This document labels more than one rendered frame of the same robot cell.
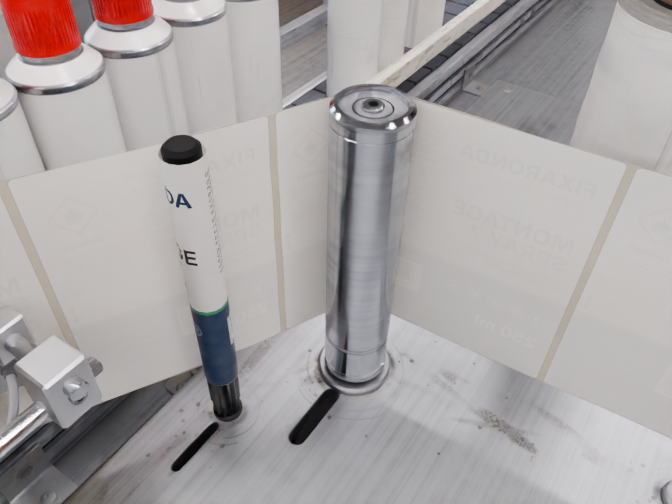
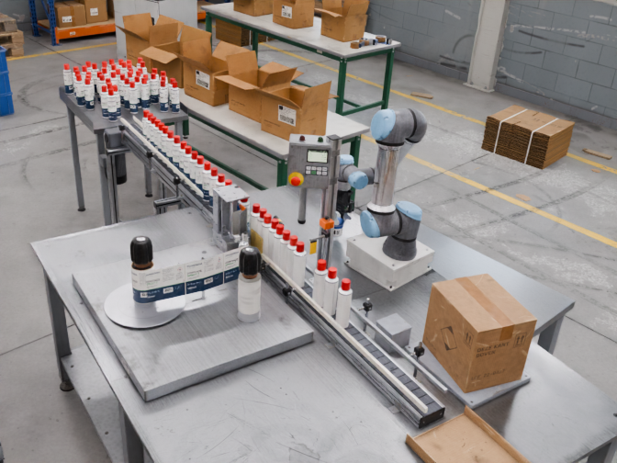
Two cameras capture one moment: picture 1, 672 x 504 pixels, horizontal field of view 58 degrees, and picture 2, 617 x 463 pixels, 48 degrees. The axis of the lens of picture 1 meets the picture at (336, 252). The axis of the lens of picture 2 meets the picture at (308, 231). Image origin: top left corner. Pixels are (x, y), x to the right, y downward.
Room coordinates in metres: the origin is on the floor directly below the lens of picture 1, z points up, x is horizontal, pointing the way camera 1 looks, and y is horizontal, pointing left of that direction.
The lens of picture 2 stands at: (1.38, -2.14, 2.51)
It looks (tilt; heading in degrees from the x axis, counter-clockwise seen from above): 30 degrees down; 112
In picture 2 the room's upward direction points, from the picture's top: 4 degrees clockwise
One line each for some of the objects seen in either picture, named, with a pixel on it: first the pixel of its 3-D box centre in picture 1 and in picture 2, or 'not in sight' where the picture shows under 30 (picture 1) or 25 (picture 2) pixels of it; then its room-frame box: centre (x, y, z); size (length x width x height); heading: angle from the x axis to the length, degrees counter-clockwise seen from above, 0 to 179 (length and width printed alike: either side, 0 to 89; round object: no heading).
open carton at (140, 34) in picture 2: not in sight; (150, 42); (-2.00, 2.50, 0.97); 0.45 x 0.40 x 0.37; 69
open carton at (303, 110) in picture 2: not in sight; (296, 105); (-0.39, 1.83, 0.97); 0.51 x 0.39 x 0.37; 73
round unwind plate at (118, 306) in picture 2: not in sight; (145, 303); (-0.02, -0.34, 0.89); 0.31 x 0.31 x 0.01
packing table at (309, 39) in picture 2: not in sight; (293, 61); (-1.66, 4.54, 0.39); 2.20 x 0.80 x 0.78; 157
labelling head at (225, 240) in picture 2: not in sight; (232, 219); (0.05, 0.22, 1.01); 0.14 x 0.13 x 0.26; 147
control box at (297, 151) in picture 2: not in sight; (309, 162); (0.41, 0.20, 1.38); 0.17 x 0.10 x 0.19; 22
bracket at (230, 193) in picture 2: not in sight; (230, 193); (0.04, 0.22, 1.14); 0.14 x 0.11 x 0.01; 147
